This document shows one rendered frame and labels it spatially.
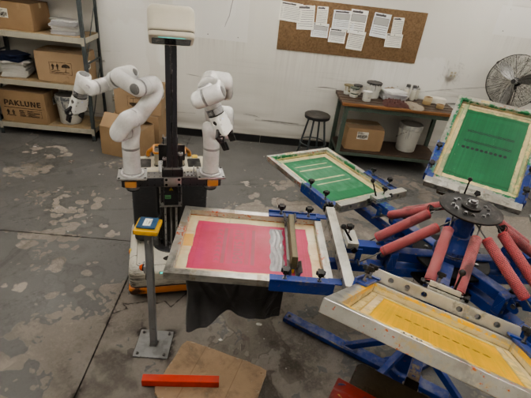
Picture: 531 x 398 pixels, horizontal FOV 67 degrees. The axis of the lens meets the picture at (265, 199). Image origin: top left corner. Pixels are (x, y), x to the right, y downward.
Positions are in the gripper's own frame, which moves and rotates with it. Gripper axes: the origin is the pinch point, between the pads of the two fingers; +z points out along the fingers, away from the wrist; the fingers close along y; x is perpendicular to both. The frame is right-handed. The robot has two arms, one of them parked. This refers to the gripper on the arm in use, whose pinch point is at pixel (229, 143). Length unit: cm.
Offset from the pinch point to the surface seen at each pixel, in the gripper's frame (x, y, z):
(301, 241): -12, 7, 67
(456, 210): -90, 17, 66
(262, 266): -1, -21, 58
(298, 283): -21, -31, 61
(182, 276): 25, -44, 40
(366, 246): -46, 5, 74
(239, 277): 3, -36, 50
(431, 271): -77, -14, 75
